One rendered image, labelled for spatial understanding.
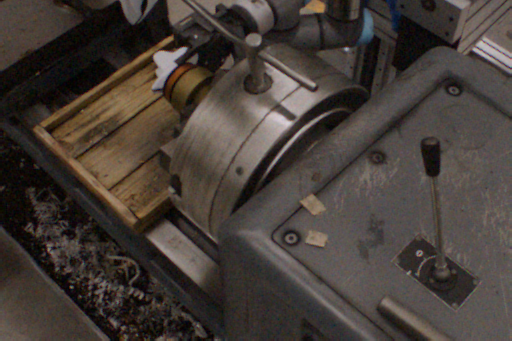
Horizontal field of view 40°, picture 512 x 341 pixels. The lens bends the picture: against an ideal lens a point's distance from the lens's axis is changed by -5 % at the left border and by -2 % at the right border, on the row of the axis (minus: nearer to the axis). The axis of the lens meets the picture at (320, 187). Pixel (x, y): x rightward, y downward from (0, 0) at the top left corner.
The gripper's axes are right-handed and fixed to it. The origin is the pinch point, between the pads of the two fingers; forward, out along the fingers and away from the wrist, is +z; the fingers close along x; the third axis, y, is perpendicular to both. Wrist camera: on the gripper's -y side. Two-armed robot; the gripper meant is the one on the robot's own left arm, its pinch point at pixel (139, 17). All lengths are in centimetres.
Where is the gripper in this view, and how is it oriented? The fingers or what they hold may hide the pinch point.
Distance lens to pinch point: 95.5
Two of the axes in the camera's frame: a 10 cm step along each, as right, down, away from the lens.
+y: -7.4, -5.9, 3.3
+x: -6.0, 3.7, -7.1
